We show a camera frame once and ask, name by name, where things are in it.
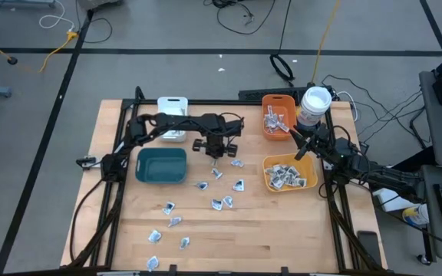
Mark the white yellow wipes bottle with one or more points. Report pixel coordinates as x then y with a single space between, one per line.
416 215

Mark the black phone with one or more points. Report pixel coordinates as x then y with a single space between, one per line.
370 249

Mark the white green-striped bandage packet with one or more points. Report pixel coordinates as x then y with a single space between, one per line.
182 111
214 162

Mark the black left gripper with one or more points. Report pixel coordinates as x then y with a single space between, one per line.
215 147

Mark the black metal beam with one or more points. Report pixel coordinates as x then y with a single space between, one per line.
416 158

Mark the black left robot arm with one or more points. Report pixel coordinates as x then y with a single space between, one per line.
182 122

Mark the yellow plastic bin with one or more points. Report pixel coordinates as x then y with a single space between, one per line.
309 161

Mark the white blue-print pad packet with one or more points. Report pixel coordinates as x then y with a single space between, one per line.
228 201
217 204
237 163
301 182
270 170
152 263
282 169
202 185
239 185
291 183
184 242
154 236
276 183
278 176
175 221
216 173
291 173
169 208

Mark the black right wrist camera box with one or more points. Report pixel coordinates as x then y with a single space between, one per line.
322 132

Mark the teal plastic bin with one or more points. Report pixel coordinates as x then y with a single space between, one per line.
161 166

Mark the white disinfectant wipes canister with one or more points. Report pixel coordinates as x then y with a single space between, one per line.
315 101

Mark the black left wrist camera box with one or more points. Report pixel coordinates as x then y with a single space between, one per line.
234 128

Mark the white plastic bin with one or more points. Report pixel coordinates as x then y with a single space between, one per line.
173 103

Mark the orange plastic bin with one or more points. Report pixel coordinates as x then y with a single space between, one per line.
279 100

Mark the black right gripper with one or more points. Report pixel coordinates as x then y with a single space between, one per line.
320 147

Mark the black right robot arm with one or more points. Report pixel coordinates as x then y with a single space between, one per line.
382 176

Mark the white box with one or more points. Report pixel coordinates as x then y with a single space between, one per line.
390 203

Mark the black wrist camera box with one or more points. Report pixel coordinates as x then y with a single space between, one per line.
322 132
234 128

